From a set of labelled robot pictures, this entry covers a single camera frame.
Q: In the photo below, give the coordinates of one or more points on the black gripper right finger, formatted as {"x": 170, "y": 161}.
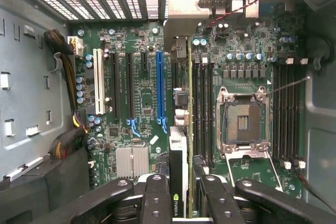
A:
{"x": 220, "y": 200}

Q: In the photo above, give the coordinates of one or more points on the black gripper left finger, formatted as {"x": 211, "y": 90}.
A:
{"x": 155, "y": 195}

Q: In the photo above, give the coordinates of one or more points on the silver chipset heatsink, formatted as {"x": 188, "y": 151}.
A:
{"x": 131, "y": 162}

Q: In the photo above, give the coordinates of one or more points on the metal socket cover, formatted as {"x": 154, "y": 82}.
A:
{"x": 246, "y": 154}

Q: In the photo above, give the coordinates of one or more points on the CPU socket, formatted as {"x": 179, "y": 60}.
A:
{"x": 242, "y": 121}

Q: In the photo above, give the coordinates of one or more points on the black RAM slot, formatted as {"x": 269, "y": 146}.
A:
{"x": 297, "y": 113}
{"x": 283, "y": 113}
{"x": 290, "y": 113}
{"x": 276, "y": 113}
{"x": 195, "y": 108}
{"x": 202, "y": 108}
{"x": 211, "y": 108}

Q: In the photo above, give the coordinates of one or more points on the black plastic shroud box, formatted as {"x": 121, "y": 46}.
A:
{"x": 52, "y": 182}

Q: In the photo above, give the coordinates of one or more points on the black expansion slot blue latch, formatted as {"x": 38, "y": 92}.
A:
{"x": 129, "y": 85}

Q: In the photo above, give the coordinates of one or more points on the long black expansion slot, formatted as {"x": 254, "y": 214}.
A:
{"x": 115, "y": 85}

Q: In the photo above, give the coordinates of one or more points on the open black PC case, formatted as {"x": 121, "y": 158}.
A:
{"x": 320, "y": 119}

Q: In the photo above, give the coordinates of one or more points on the thin locking lever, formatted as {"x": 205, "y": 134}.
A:
{"x": 288, "y": 85}

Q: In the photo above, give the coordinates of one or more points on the short black expansion slot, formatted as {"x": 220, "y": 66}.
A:
{"x": 144, "y": 61}

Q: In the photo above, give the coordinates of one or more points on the green motherboard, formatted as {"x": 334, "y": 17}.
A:
{"x": 262, "y": 40}

